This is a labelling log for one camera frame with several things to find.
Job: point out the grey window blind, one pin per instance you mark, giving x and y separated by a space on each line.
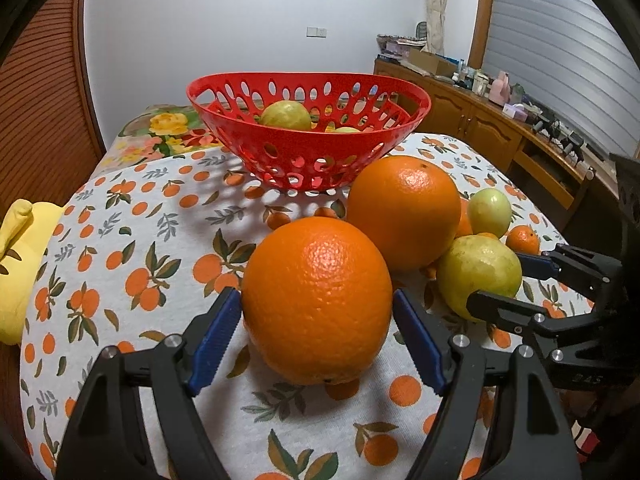
550 35

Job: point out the orange-print white cloth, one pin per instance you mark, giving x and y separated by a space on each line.
150 220

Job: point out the cream curtain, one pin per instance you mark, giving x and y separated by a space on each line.
435 10

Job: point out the row of black gadgets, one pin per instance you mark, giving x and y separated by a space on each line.
555 132

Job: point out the wooden window frame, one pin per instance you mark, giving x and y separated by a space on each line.
481 20

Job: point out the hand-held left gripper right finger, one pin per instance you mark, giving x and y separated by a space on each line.
417 340

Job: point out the yellow plush toy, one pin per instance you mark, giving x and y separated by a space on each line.
20 270

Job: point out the row of small bottles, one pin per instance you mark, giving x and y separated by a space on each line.
472 81

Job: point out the wooden sideboard cabinet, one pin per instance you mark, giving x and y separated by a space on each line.
450 105

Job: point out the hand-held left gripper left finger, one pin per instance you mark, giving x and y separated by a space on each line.
217 340

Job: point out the floral blanket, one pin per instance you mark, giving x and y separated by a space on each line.
165 125

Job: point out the small tangerine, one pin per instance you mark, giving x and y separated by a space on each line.
464 226
522 240
487 235

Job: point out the large orange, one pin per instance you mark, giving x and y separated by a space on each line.
405 210
315 300

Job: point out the red perforated plastic basket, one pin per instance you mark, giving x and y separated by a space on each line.
300 160

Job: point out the white wall switch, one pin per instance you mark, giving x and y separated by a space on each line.
316 32

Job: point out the open cardboard box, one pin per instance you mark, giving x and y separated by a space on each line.
430 60

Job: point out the large green guava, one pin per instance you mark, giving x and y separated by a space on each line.
475 270
285 115

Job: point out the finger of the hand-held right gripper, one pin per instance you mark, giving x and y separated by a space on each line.
535 266
500 310

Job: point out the small green guava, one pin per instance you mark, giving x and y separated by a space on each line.
490 211

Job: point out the stack of papers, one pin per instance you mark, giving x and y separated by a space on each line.
400 45

